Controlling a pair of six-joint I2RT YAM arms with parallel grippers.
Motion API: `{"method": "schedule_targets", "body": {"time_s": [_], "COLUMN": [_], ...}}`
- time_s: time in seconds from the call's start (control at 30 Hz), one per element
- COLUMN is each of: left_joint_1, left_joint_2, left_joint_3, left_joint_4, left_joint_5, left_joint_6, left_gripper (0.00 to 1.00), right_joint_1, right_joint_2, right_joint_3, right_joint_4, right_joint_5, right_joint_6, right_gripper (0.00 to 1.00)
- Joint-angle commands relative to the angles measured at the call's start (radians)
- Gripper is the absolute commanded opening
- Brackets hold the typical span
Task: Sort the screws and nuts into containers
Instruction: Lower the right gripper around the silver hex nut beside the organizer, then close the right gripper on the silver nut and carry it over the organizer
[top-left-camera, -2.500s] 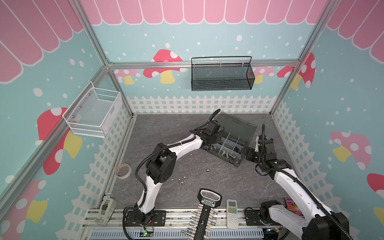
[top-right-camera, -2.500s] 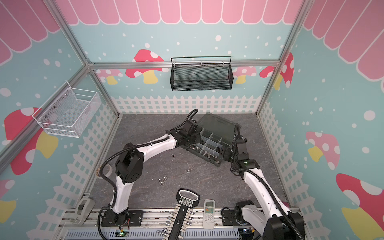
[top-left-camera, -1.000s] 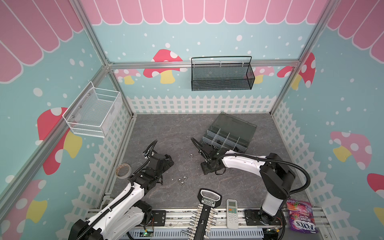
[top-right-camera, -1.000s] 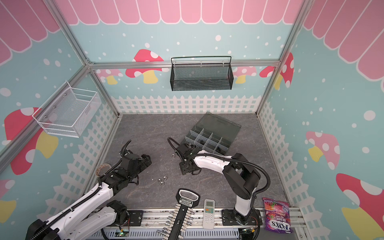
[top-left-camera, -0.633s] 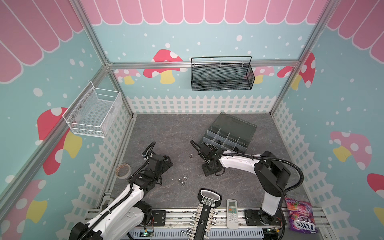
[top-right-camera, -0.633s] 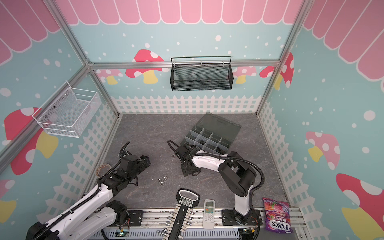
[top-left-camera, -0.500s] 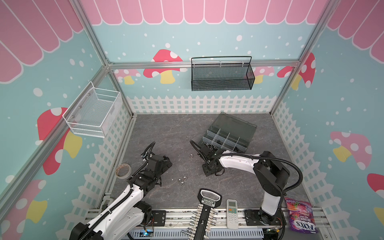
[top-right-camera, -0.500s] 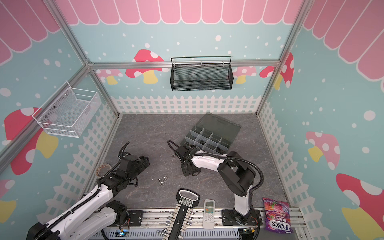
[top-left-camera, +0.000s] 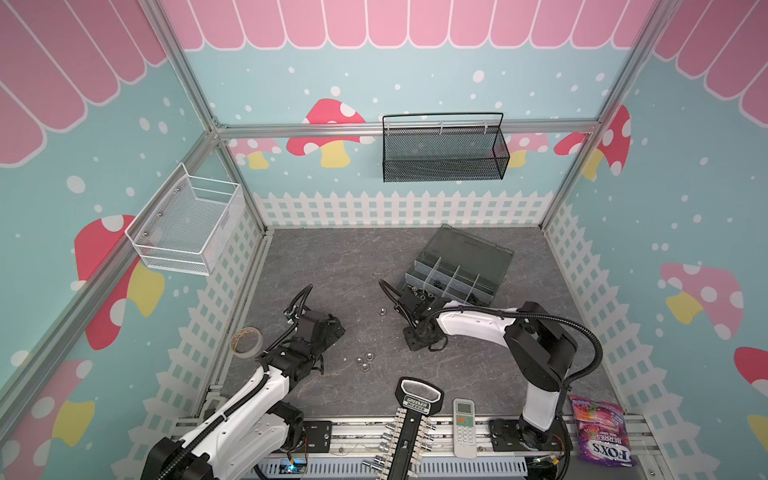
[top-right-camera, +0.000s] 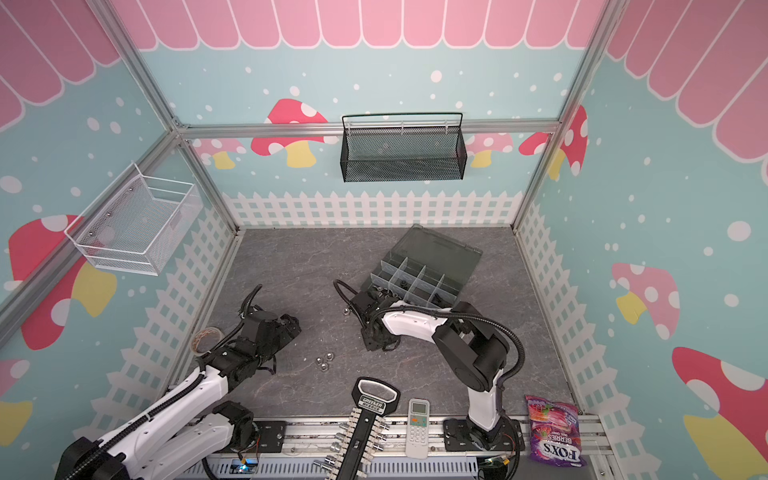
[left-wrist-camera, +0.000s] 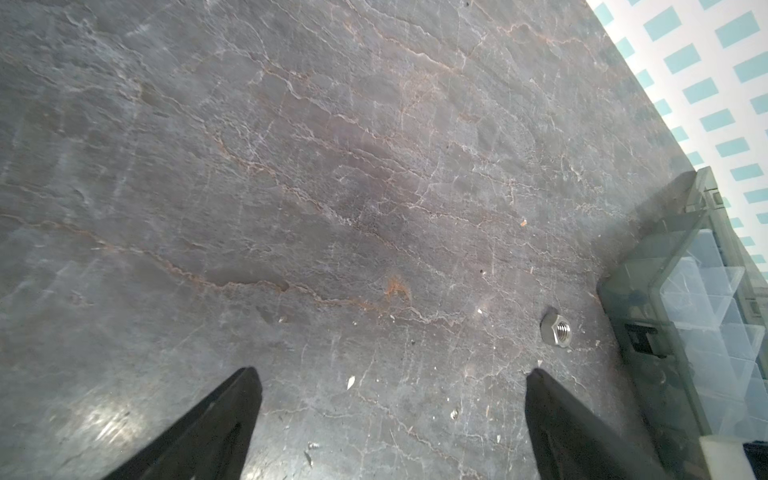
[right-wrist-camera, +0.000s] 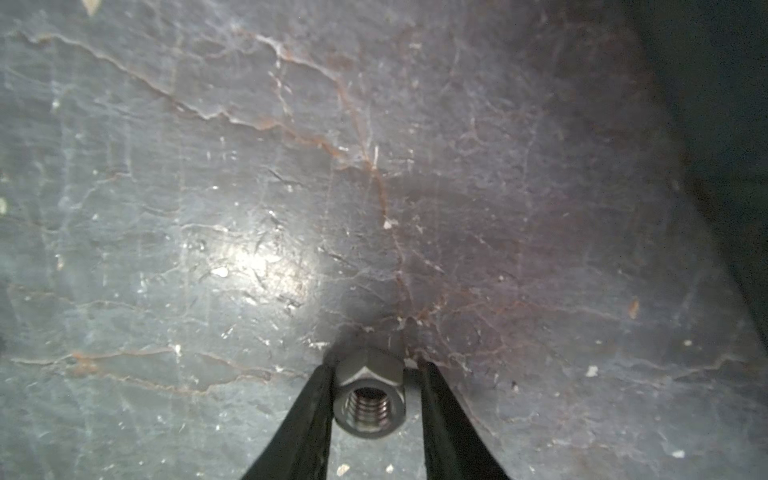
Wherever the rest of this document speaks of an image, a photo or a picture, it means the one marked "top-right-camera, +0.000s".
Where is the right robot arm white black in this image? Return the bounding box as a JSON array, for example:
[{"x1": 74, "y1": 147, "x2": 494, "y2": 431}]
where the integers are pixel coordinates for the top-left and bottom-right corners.
[{"x1": 333, "y1": 279, "x2": 526, "y2": 452}]

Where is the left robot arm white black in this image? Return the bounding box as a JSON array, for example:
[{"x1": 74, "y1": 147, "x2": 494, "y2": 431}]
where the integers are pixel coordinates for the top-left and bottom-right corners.
[{"x1": 55, "y1": 291, "x2": 301, "y2": 479}]

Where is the masking tape roll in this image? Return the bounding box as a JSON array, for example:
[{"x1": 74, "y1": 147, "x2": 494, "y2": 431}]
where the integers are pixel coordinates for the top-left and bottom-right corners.
[{"x1": 189, "y1": 327, "x2": 224, "y2": 356}]

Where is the grey compartment organizer box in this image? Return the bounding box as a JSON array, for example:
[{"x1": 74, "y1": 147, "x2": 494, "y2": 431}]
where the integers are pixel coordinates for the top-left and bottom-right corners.
[{"x1": 362, "y1": 225, "x2": 482, "y2": 309}]

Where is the black tool with sockets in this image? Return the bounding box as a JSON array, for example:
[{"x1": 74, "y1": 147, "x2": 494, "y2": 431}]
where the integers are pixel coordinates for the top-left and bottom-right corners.
[{"x1": 313, "y1": 377, "x2": 401, "y2": 480}]

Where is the white remote control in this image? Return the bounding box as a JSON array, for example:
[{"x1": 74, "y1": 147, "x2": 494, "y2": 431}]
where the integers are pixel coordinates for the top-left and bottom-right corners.
[{"x1": 405, "y1": 398, "x2": 430, "y2": 460}]

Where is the purple Fox's candy bag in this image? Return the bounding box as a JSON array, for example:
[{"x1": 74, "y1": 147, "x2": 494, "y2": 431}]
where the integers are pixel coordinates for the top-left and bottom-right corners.
[{"x1": 525, "y1": 395, "x2": 587, "y2": 468}]

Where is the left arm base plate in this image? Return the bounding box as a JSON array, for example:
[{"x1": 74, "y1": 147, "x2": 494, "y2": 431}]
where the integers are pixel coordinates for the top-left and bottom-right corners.
[{"x1": 217, "y1": 420, "x2": 287, "y2": 455}]

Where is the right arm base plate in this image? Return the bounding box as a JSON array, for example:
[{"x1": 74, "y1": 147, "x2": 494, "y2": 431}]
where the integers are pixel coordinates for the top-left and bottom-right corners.
[{"x1": 443, "y1": 416, "x2": 526, "y2": 453}]

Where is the black mesh wall basket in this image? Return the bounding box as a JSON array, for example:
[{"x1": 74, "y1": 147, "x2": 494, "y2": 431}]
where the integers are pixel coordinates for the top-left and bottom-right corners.
[{"x1": 340, "y1": 112, "x2": 468, "y2": 183}]

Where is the white wire wall basket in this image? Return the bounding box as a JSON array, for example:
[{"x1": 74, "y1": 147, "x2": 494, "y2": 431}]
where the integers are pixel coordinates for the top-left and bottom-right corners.
[{"x1": 64, "y1": 164, "x2": 203, "y2": 276}]

